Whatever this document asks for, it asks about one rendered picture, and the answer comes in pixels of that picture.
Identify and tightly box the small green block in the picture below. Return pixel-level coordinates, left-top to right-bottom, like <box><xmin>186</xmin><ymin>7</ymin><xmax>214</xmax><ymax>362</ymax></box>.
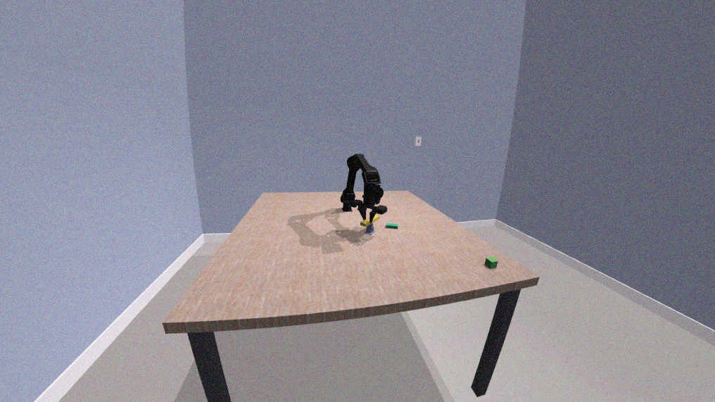
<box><xmin>485</xmin><ymin>257</ymin><xmax>498</xmax><ymax>269</ymax></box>

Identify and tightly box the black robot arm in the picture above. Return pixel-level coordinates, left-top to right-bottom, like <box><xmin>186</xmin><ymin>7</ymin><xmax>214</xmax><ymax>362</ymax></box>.
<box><xmin>341</xmin><ymin>154</ymin><xmax>384</xmax><ymax>212</ymax></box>

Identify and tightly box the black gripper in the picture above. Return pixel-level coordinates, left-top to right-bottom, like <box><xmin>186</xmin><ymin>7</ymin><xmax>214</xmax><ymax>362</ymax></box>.
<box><xmin>350</xmin><ymin>194</ymin><xmax>388</xmax><ymax>223</ymax></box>

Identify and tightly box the yellow bar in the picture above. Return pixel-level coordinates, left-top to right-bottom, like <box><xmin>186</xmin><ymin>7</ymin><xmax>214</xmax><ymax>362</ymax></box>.
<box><xmin>360</xmin><ymin>215</ymin><xmax>380</xmax><ymax>227</ymax></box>

